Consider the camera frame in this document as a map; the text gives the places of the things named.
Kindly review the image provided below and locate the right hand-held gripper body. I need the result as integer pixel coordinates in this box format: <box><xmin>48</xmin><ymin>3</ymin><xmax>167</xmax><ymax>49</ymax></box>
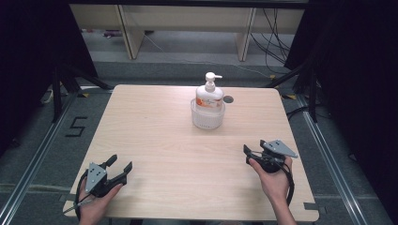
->
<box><xmin>248</xmin><ymin>139</ymin><xmax>299</xmax><ymax>174</ymax></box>

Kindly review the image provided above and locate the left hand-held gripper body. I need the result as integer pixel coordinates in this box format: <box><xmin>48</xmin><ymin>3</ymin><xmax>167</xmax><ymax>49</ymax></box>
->
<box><xmin>84</xmin><ymin>161</ymin><xmax>129</xmax><ymax>199</ymax></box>

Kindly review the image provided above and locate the white pump bottle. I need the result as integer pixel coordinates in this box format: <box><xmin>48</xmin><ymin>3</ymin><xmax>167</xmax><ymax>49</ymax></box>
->
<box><xmin>195</xmin><ymin>71</ymin><xmax>225</xmax><ymax>111</ymax></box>

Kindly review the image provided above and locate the person's left hand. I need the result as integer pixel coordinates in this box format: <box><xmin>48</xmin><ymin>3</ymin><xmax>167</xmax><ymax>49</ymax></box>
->
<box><xmin>78</xmin><ymin>183</ymin><xmax>124</xmax><ymax>225</ymax></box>

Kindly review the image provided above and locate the person's right hand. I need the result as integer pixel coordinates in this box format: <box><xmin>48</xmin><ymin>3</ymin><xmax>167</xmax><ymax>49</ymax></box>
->
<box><xmin>248</xmin><ymin>155</ymin><xmax>294</xmax><ymax>204</ymax></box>

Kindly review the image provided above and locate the black metal stand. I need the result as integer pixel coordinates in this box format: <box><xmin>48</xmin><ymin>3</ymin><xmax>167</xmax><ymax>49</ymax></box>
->
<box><xmin>51</xmin><ymin>61</ymin><xmax>115</xmax><ymax>124</ymax></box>
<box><xmin>264</xmin><ymin>58</ymin><xmax>321</xmax><ymax>124</ymax></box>

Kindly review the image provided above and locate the black curtain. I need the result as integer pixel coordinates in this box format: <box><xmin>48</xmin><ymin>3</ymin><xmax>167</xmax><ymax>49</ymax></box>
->
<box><xmin>0</xmin><ymin>0</ymin><xmax>99</xmax><ymax>158</ymax></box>
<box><xmin>283</xmin><ymin>0</ymin><xmax>398</xmax><ymax>218</ymax></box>

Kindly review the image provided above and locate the beige wooden desk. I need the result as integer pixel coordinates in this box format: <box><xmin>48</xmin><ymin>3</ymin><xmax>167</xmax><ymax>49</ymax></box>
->
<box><xmin>69</xmin><ymin>3</ymin><xmax>306</xmax><ymax>62</ymax></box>

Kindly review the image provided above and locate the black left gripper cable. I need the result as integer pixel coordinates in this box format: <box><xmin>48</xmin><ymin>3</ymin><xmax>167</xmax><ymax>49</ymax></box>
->
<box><xmin>62</xmin><ymin>174</ymin><xmax>95</xmax><ymax>220</ymax></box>

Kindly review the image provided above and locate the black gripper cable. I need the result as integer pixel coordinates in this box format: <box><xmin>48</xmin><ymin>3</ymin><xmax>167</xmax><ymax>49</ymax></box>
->
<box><xmin>274</xmin><ymin>158</ymin><xmax>296</xmax><ymax>207</ymax></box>
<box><xmin>62</xmin><ymin>174</ymin><xmax>95</xmax><ymax>220</ymax></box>

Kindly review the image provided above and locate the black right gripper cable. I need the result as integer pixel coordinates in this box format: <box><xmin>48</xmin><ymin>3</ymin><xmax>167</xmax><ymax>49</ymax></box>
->
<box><xmin>274</xmin><ymin>158</ymin><xmax>296</xmax><ymax>207</ymax></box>

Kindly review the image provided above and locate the black floor cable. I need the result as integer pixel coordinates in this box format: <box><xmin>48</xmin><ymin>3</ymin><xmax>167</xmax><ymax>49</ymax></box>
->
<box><xmin>285</xmin><ymin>106</ymin><xmax>312</xmax><ymax>122</ymax></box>

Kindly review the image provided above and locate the metal floor rail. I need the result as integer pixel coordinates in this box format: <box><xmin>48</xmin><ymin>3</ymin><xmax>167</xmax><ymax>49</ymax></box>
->
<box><xmin>295</xmin><ymin>93</ymin><xmax>371</xmax><ymax>225</ymax></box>
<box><xmin>0</xmin><ymin>90</ymin><xmax>80</xmax><ymax>225</ymax></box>

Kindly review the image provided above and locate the bundle of black cables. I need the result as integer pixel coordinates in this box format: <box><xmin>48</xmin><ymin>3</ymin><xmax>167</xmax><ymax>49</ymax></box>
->
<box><xmin>250</xmin><ymin>7</ymin><xmax>293</xmax><ymax>75</ymax></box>

